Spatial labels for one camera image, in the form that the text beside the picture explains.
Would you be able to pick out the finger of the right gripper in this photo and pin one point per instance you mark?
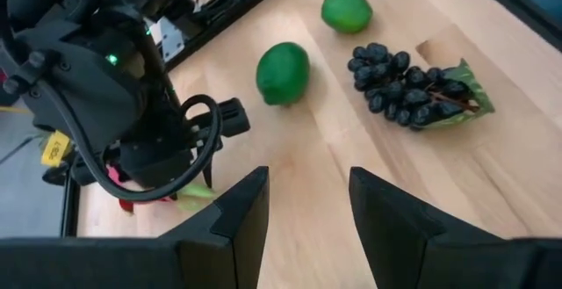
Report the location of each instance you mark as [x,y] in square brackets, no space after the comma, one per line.
[207,172]

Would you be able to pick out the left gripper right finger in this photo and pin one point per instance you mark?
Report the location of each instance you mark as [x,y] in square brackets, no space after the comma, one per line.
[404,245]

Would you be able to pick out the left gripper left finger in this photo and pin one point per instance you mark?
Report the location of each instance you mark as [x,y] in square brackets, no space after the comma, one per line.
[237,236]

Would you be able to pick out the pink dragon fruit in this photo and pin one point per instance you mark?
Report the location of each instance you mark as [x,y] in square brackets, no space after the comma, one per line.
[197,192]

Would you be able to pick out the dark green lime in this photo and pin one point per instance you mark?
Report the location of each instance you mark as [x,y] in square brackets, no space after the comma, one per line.
[283,74]

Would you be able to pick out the yellow tag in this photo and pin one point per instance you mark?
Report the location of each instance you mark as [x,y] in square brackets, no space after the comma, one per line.
[55,148]

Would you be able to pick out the black grape bunch with leaf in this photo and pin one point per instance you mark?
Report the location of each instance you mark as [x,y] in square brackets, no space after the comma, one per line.
[408,91]

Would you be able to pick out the small light green lime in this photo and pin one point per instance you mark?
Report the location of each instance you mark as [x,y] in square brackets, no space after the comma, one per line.
[347,11]

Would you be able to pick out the silver frame bracket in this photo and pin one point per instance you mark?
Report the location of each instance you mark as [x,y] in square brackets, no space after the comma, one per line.
[169,38]

